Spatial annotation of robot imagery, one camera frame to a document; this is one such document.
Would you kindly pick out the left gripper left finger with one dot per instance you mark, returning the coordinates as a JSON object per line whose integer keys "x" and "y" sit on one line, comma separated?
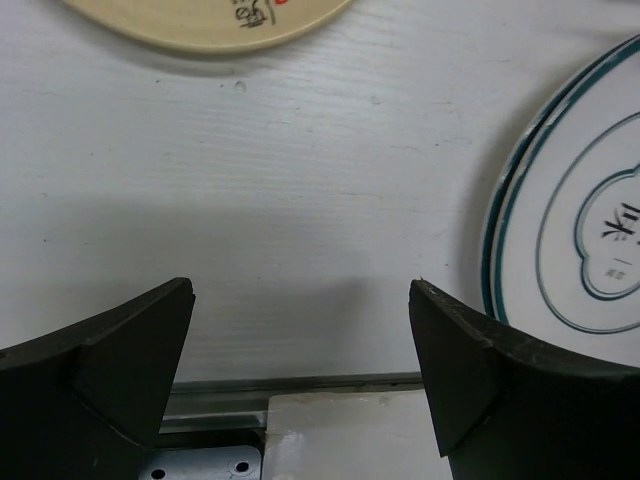
{"x": 87, "y": 401}

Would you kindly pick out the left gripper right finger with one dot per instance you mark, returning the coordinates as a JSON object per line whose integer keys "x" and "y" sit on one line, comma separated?
{"x": 506, "y": 405}

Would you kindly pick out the white plate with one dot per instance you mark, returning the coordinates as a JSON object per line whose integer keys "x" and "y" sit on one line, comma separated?
{"x": 567, "y": 254}
{"x": 487, "y": 257}

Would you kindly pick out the cream floral plate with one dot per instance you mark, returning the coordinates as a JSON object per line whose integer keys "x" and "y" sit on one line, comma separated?
{"x": 210, "y": 26}

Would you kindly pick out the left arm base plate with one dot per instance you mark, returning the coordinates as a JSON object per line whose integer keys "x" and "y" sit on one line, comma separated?
{"x": 218, "y": 463}

